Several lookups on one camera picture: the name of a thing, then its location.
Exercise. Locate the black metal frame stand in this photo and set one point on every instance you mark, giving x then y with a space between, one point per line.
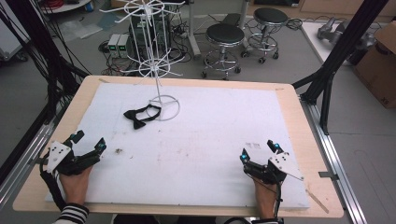
339 62
40 62

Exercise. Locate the aluminium rail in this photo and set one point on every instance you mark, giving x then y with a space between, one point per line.
336 161
21 161

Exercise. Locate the person's left hand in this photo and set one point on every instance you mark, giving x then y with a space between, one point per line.
74 186

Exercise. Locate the black bow tie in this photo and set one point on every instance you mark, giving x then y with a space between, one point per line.
141 115

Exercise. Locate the white foam mat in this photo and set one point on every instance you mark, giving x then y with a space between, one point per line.
186 149

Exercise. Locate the grey power supply unit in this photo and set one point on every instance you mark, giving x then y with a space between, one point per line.
123 45
113 45

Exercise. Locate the cardboard box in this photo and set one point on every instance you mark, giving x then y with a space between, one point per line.
378 65

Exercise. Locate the black round stool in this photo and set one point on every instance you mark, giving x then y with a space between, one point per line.
224 46
267 28

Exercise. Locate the person's right hand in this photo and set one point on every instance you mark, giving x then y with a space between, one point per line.
266 196

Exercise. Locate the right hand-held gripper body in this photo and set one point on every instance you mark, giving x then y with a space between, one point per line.
274 168

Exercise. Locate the black computer tower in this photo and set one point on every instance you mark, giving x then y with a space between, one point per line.
149 31

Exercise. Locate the grey table leg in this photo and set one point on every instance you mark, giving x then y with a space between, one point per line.
193 34

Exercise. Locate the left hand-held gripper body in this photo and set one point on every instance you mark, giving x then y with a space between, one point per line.
67 160

